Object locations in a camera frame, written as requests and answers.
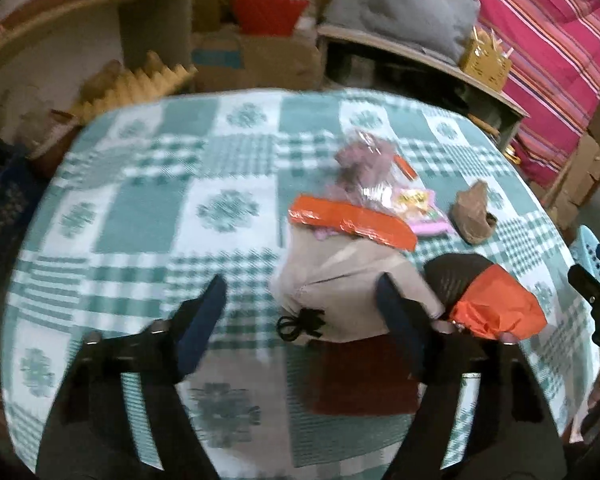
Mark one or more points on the wooden cabinet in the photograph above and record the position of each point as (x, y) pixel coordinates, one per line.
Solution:
(370, 44)

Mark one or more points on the red plastic basin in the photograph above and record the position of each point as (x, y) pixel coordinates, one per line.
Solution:
(270, 15)

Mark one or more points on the cardboard sheets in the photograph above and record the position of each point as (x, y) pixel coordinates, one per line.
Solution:
(590, 160)

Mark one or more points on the black cylinder can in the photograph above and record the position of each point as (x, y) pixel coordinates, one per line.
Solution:
(450, 280)

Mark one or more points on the cardboard box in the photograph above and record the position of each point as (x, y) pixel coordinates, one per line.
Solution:
(280, 65)

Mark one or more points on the light blue plastic basket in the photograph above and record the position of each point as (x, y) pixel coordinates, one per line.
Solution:
(585, 245)

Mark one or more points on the dark red scouring pad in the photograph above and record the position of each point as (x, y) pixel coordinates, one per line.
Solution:
(360, 380)

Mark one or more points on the clear plastic bag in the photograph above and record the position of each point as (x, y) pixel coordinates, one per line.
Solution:
(365, 160)

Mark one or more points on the yellow chopstick holder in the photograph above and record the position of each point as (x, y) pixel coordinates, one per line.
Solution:
(485, 65)

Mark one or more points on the dark blue plastic crate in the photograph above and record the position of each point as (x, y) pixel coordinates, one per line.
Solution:
(5, 200)

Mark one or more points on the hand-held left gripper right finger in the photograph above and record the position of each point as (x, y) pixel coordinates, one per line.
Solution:
(402, 325)

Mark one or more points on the large potato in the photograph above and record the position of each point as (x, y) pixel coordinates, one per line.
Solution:
(102, 77)

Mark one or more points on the clear oil bottle yellow cap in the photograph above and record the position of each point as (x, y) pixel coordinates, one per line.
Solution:
(512, 155)

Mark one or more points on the pink snack packet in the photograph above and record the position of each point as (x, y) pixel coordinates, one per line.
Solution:
(425, 220)

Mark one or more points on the brown round basket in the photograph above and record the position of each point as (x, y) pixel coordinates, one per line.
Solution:
(55, 135)

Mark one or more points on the brown paper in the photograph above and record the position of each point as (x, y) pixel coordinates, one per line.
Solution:
(472, 215)

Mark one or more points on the yellow egg tray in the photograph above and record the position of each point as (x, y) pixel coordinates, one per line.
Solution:
(130, 87)

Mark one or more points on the long orange wrapper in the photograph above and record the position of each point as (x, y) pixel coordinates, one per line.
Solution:
(350, 220)

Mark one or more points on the green checkered tablecloth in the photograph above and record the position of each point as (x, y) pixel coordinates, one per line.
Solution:
(155, 210)

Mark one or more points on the wooden shelf unit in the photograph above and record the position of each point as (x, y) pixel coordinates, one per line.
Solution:
(80, 10)

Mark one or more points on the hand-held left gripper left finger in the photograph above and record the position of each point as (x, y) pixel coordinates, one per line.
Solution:
(202, 320)

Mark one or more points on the grey cushion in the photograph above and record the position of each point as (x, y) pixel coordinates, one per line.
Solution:
(400, 5)

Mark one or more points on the red striped cloth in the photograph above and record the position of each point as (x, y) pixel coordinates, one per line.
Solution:
(545, 25)

